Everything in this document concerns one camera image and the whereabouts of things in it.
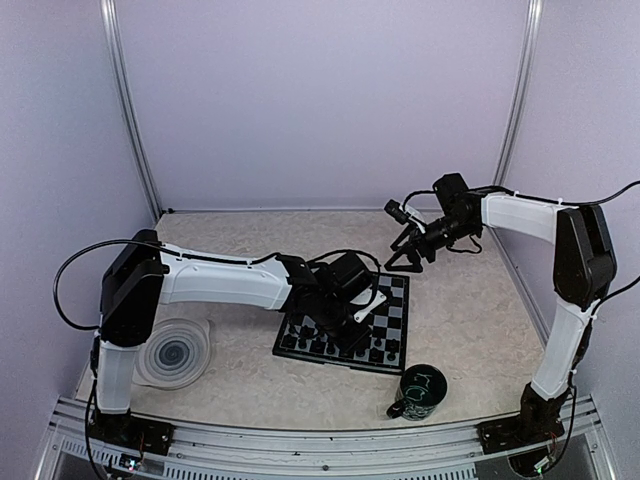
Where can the black chess piece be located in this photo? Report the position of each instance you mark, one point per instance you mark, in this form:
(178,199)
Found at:
(393,345)
(317,346)

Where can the left aluminium corner post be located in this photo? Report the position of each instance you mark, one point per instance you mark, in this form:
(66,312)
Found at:
(108,10)

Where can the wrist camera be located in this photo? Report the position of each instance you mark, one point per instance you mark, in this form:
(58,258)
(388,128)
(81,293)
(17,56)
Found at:
(404,215)
(368,300)

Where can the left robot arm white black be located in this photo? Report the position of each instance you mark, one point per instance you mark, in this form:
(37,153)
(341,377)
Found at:
(148,273)

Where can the right aluminium corner post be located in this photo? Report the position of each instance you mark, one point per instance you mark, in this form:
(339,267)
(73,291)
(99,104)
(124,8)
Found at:
(521,87)

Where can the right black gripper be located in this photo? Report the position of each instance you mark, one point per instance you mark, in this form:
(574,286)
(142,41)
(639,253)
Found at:
(420,242)

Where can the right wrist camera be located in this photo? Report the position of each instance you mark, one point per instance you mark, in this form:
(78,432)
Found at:
(404,215)

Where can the aluminium front rail frame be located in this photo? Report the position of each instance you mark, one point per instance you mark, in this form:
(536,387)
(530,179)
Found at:
(196,450)

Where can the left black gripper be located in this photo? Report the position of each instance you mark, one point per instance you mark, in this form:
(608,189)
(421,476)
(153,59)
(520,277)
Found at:
(353,343)

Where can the aluminium corner post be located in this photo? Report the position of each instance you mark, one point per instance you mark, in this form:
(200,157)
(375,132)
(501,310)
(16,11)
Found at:
(108,10)
(521,87)

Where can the black grey chess board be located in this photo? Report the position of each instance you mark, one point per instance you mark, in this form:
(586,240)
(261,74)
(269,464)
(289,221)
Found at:
(388,321)

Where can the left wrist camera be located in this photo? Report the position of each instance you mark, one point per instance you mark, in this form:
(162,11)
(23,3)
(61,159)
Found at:
(368,300)

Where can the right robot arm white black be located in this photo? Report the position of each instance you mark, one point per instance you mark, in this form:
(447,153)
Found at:
(584,266)

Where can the clear collapsible silicone bowl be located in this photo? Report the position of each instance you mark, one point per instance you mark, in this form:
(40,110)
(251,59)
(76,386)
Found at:
(177,353)

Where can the dark green mug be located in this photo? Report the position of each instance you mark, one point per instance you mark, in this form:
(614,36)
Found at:
(421,390)

